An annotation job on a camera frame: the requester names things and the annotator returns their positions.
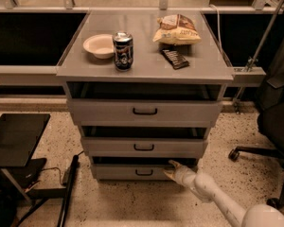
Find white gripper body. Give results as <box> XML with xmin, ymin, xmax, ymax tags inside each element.
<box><xmin>172</xmin><ymin>166</ymin><xmax>197</xmax><ymax>188</ymax></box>

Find grey bottom drawer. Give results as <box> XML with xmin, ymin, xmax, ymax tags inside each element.
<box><xmin>91</xmin><ymin>164</ymin><xmax>173</xmax><ymax>181</ymax></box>

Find grey drawer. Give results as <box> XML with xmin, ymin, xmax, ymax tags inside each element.
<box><xmin>81</xmin><ymin>137</ymin><xmax>208</xmax><ymax>159</ymax></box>
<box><xmin>91</xmin><ymin>164</ymin><xmax>173</xmax><ymax>181</ymax></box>
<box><xmin>67</xmin><ymin>99</ymin><xmax>222</xmax><ymax>128</ymax></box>

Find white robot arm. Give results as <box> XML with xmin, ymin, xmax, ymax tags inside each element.
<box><xmin>164</xmin><ymin>160</ymin><xmax>284</xmax><ymax>227</ymax></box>

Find grey middle drawer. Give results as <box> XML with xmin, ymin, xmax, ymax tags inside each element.
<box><xmin>81</xmin><ymin>137</ymin><xmax>208</xmax><ymax>159</ymax></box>

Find grey drawer cabinet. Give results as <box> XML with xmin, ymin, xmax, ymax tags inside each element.
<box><xmin>56</xmin><ymin>9</ymin><xmax>237</xmax><ymax>183</ymax></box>

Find grey top drawer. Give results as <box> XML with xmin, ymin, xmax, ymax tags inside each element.
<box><xmin>67</xmin><ymin>99</ymin><xmax>222</xmax><ymax>128</ymax></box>

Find black pole on floor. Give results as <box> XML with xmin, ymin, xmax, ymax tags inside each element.
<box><xmin>57</xmin><ymin>155</ymin><xmax>79</xmax><ymax>227</ymax></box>

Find dark chocolate bar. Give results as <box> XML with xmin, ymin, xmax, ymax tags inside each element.
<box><xmin>161</xmin><ymin>49</ymin><xmax>189</xmax><ymax>70</ymax></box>

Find black office chair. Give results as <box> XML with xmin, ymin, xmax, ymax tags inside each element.
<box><xmin>228</xmin><ymin>19</ymin><xmax>284</xmax><ymax>210</ymax></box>

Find metal diagonal rod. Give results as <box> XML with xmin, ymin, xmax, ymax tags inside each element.
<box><xmin>232</xmin><ymin>0</ymin><xmax>284</xmax><ymax>114</ymax></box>

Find dark soda can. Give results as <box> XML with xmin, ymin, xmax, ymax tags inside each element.
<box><xmin>113</xmin><ymin>31</ymin><xmax>133</xmax><ymax>71</ymax></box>

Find yellow chip bag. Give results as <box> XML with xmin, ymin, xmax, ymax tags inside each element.
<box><xmin>152</xmin><ymin>14</ymin><xmax>201</xmax><ymax>45</ymax></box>

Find white paper bowl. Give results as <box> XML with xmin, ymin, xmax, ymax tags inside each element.
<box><xmin>83</xmin><ymin>34</ymin><xmax>114</xmax><ymax>59</ymax></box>

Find black side table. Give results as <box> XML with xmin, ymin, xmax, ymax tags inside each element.
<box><xmin>0</xmin><ymin>113</ymin><xmax>50</xmax><ymax>205</ymax></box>

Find grey floor cable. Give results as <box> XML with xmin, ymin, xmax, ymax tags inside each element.
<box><xmin>41</xmin><ymin>149</ymin><xmax>85</xmax><ymax>186</ymax></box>

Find white cable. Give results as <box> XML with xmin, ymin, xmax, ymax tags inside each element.
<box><xmin>209</xmin><ymin>4</ymin><xmax>225</xmax><ymax>59</ymax></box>

